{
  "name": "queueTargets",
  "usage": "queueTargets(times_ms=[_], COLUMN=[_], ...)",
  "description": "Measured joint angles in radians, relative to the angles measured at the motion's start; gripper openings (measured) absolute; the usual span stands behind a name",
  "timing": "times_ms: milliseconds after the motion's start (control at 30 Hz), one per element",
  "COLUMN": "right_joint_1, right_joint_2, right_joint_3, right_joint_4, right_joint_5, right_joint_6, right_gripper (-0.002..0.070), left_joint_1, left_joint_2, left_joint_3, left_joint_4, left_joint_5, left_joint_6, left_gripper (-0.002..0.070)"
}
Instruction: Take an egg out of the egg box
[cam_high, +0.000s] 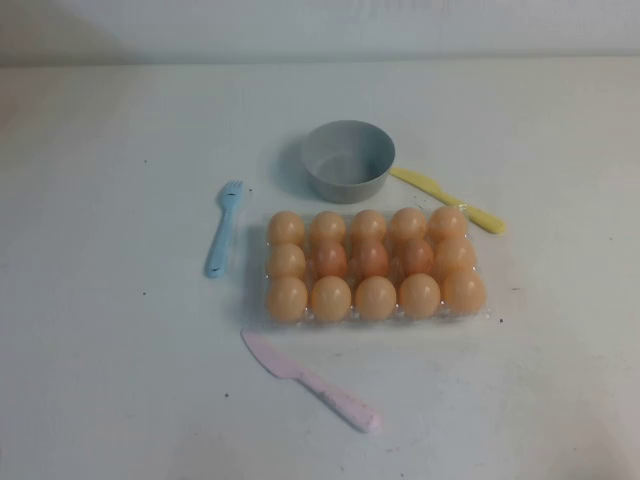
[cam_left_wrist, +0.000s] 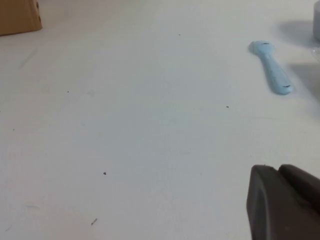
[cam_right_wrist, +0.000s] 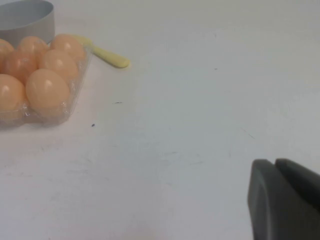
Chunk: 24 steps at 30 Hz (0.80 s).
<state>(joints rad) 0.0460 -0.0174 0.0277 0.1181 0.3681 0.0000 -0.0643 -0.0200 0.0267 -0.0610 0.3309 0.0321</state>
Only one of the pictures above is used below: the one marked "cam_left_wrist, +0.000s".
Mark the grey round bowl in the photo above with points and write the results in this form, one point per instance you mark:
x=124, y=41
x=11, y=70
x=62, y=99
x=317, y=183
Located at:
x=317, y=22

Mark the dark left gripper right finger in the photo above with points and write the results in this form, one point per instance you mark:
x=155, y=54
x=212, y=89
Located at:
x=305, y=185

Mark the brown cardboard box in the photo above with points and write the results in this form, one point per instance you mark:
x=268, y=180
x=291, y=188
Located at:
x=17, y=17

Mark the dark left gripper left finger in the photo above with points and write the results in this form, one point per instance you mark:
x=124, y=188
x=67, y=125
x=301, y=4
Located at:
x=275, y=207

